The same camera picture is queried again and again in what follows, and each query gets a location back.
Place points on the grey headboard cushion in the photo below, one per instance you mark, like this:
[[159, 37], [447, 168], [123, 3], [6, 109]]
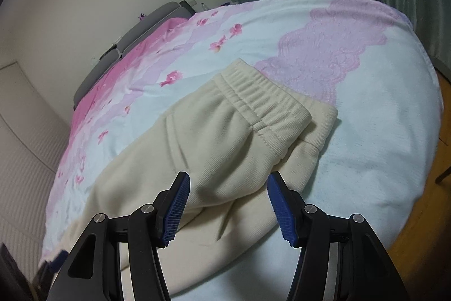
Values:
[[155, 22], [97, 75]]

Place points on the dark furniture leg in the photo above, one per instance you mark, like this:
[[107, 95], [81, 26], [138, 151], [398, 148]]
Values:
[[444, 176]]

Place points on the cream pants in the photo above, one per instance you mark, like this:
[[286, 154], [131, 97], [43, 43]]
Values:
[[211, 153]]

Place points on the pink floral bedspread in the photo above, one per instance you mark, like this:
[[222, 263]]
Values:
[[370, 110]]

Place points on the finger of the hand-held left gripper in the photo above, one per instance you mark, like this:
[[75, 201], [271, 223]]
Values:
[[58, 258]]

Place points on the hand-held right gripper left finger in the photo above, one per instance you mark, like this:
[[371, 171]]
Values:
[[174, 213]]

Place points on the white louvered wardrobe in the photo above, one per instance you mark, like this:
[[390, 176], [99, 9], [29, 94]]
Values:
[[28, 163]]

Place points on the small purple ornament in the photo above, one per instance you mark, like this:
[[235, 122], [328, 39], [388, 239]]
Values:
[[142, 17]]

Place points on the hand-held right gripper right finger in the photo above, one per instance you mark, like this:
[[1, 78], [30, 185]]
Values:
[[282, 213]]

